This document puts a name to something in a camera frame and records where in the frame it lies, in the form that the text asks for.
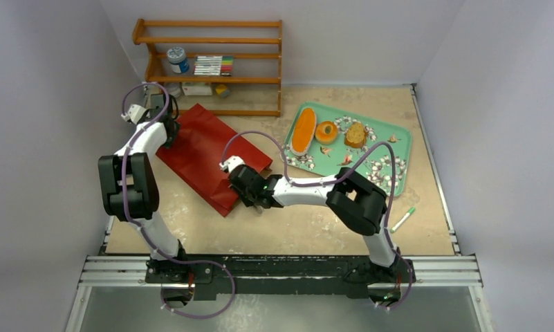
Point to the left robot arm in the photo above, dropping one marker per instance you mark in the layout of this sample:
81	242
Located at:
128	185

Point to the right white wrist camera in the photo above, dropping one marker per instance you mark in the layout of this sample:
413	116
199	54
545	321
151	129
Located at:
231	163

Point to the yellow green cube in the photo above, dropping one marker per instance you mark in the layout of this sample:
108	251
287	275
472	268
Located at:
222	90

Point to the pack of coloured markers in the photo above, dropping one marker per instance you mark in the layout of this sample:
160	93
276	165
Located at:
213	65

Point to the red paper bag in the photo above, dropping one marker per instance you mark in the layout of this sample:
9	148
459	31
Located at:
195	156

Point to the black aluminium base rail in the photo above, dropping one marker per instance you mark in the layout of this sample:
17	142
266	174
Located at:
352	276

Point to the green white pen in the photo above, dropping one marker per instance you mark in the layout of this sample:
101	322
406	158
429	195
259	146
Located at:
405	217

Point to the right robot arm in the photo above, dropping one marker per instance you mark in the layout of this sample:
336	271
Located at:
362	206

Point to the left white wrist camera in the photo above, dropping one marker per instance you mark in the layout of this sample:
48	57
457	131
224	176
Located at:
134	114

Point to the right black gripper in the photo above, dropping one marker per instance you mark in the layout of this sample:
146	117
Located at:
247	191

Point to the wooden shelf rack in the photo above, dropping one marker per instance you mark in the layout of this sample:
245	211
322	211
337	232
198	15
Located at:
255	45

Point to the fake brown bread slice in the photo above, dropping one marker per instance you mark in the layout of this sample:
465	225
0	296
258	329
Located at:
356	136

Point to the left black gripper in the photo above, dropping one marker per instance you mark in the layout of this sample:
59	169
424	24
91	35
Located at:
167	144

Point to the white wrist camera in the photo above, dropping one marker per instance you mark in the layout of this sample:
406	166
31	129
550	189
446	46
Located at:
134	114
231	163

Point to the blue lidded jar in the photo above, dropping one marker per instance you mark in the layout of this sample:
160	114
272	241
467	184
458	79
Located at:
177	58

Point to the fake orange doughnut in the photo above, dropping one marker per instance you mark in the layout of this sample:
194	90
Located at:
326	132

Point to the green floral tray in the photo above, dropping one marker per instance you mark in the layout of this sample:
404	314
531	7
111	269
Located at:
325	160

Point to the small clear jar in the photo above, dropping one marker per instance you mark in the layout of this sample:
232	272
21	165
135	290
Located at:
174	89

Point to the white small box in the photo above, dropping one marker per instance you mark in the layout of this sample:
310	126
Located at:
197	88

